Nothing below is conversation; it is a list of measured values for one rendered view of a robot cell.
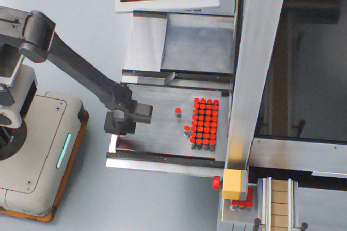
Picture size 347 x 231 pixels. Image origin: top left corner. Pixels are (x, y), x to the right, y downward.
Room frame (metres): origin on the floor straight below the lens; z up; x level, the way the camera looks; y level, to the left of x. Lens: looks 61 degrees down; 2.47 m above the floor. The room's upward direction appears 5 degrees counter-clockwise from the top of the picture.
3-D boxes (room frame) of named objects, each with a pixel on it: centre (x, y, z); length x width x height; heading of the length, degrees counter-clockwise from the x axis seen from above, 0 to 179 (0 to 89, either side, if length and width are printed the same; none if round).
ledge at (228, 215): (0.54, -0.21, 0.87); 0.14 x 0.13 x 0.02; 79
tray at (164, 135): (0.85, 0.00, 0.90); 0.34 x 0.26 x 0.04; 79
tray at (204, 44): (1.17, -0.17, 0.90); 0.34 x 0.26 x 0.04; 79
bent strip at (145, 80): (1.03, 0.04, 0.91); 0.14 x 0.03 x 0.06; 79
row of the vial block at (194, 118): (0.83, -0.08, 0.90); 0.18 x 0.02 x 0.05; 168
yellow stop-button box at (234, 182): (0.56, -0.18, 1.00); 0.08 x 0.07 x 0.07; 79
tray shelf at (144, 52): (1.01, -0.07, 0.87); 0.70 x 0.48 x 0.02; 169
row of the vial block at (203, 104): (0.83, -0.10, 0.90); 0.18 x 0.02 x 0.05; 169
